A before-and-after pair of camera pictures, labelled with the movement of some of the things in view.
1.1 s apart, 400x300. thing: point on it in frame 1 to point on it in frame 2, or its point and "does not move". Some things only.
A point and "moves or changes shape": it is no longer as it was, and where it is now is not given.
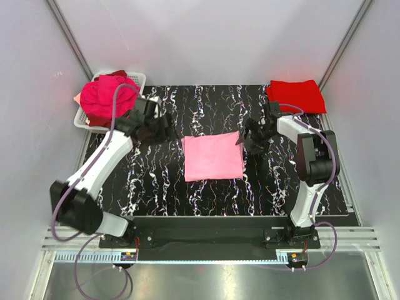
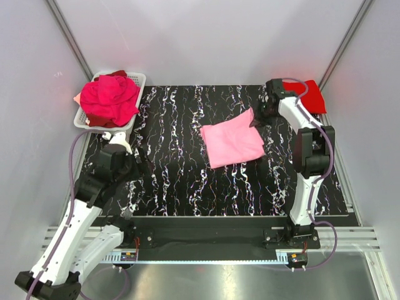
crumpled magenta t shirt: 97,96 does not move
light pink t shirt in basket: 77,98 does not move
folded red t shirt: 304,95 does not move
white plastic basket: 80,119 does not move
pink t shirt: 212,157 moves or changes shape
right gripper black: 261,145 to 259,118
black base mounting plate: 210,238 does not move
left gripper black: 167,134 to 146,165
